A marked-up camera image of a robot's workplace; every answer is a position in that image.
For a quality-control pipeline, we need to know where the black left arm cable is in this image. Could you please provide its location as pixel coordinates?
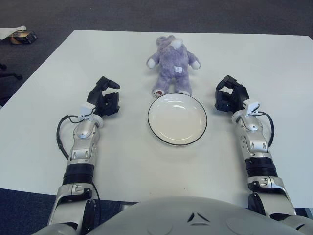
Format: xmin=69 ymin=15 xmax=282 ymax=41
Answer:
xmin=56 ymin=114 xmax=85 ymax=159

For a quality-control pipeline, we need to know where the grey robot torso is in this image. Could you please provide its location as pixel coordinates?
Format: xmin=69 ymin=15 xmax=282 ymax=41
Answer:
xmin=36 ymin=195 xmax=313 ymax=235

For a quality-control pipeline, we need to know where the white right wrist connector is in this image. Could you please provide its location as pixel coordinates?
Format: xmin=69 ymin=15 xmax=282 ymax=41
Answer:
xmin=244 ymin=100 xmax=260 ymax=117

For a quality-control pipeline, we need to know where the white crumpled cloth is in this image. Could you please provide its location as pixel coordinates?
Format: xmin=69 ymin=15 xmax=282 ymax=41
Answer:
xmin=0 ymin=25 xmax=26 ymax=40

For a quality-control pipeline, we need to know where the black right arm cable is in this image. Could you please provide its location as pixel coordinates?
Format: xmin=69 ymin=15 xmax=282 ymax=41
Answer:
xmin=258 ymin=111 xmax=274 ymax=147

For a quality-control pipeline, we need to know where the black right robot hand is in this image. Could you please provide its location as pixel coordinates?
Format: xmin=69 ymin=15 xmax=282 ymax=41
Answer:
xmin=214 ymin=75 xmax=251 ymax=113

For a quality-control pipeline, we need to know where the white left wrist connector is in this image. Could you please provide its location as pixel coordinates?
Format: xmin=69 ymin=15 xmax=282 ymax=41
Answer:
xmin=81 ymin=103 xmax=96 ymax=120

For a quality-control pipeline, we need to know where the purple plush bear doll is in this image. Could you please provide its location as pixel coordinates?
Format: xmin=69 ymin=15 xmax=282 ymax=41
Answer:
xmin=146 ymin=35 xmax=201 ymax=96

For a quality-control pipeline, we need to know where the black office chair base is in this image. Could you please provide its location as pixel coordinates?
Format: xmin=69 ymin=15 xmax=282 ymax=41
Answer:
xmin=0 ymin=63 xmax=23 ymax=80

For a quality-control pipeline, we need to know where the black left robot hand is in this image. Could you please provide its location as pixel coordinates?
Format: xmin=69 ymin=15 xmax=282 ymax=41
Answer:
xmin=86 ymin=76 xmax=121 ymax=117

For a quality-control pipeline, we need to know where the black and yellow box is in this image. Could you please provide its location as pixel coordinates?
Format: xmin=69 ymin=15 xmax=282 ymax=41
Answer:
xmin=9 ymin=31 xmax=37 ymax=45

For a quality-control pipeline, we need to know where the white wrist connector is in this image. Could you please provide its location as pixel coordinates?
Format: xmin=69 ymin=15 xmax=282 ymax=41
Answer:
xmin=81 ymin=103 xmax=96 ymax=120
xmin=244 ymin=100 xmax=260 ymax=117

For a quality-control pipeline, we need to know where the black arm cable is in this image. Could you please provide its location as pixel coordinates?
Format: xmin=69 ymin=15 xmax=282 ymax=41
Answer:
xmin=258 ymin=111 xmax=274 ymax=147
xmin=56 ymin=114 xmax=85 ymax=159

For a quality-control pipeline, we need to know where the white plate with black rim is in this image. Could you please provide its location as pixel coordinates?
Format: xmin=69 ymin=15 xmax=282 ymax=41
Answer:
xmin=147 ymin=93 xmax=208 ymax=147

